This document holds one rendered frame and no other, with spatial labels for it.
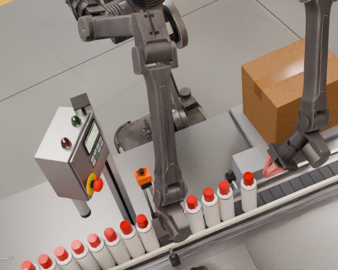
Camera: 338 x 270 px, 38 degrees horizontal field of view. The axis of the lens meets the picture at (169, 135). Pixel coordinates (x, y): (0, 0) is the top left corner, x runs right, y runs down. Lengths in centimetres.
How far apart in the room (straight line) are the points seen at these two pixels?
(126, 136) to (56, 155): 160
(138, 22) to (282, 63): 74
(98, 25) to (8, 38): 268
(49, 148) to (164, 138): 29
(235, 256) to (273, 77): 63
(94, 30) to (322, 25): 65
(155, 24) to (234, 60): 223
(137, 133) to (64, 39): 136
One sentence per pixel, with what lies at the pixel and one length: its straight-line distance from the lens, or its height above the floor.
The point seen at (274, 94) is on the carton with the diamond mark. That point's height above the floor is 112.
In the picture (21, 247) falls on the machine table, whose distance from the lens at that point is 192.
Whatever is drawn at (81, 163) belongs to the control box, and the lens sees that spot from 127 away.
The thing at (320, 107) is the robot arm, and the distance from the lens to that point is 147.
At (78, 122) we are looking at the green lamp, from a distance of 126.
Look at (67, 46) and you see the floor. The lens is 386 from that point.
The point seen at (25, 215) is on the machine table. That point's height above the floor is 83.
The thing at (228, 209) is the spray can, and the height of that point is 97.
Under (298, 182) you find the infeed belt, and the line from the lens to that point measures 180.
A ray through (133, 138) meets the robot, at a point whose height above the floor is 24.
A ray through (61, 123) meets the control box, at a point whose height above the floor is 148.
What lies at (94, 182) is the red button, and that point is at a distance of 132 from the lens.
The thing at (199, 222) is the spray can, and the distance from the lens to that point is 163.
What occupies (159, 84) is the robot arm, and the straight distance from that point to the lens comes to 124.
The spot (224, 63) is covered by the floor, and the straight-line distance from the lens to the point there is 344.
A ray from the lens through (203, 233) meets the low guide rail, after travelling 167.
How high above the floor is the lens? 241
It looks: 52 degrees down
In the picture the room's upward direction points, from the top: 13 degrees counter-clockwise
